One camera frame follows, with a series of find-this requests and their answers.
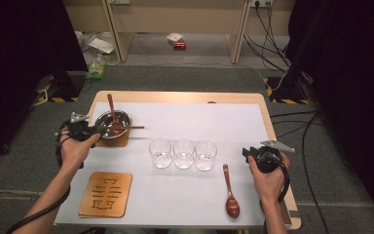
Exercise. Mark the person's left hand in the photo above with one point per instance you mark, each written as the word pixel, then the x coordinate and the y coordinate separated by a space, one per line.
pixel 74 152

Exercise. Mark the square wooden coaster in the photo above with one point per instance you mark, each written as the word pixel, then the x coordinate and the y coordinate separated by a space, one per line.
pixel 105 195
pixel 120 142

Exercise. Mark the row of wooden chopsticks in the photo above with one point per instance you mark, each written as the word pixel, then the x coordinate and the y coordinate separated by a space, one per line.
pixel 286 213

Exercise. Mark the brown wooden spoon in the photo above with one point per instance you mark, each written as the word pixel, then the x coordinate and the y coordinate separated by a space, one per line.
pixel 111 107
pixel 232 208

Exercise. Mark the small red can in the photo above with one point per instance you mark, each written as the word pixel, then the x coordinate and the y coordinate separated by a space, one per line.
pixel 179 46

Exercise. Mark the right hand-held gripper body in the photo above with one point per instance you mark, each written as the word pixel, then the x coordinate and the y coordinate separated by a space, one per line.
pixel 269 161

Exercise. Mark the white wall socket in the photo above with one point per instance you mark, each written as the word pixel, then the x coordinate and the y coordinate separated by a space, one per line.
pixel 263 3

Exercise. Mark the white table mat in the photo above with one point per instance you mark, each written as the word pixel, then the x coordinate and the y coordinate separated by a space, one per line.
pixel 191 123

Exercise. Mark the clear drinking glass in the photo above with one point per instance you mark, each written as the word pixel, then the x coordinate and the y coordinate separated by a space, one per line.
pixel 160 152
pixel 205 156
pixel 183 154

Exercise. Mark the black curtain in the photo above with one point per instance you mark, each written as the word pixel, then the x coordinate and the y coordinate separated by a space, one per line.
pixel 354 97
pixel 19 65

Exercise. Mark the white paper box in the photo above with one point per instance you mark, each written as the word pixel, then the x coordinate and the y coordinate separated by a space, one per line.
pixel 101 45

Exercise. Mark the beige wooden desk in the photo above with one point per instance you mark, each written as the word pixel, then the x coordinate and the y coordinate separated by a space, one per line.
pixel 175 16

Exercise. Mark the crumpled white bag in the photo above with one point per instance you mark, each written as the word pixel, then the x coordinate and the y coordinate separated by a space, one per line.
pixel 174 37

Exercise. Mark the stainless steel bowl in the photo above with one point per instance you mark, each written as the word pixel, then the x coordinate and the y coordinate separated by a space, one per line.
pixel 123 118

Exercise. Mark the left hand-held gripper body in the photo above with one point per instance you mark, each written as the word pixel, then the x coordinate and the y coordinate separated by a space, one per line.
pixel 76 130

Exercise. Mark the person's right hand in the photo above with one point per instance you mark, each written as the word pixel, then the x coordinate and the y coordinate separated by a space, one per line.
pixel 271 185

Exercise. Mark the black stand base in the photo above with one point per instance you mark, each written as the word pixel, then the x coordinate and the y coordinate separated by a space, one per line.
pixel 284 89
pixel 66 86

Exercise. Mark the green plastic packet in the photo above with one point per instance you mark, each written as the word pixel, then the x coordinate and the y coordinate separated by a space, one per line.
pixel 94 71

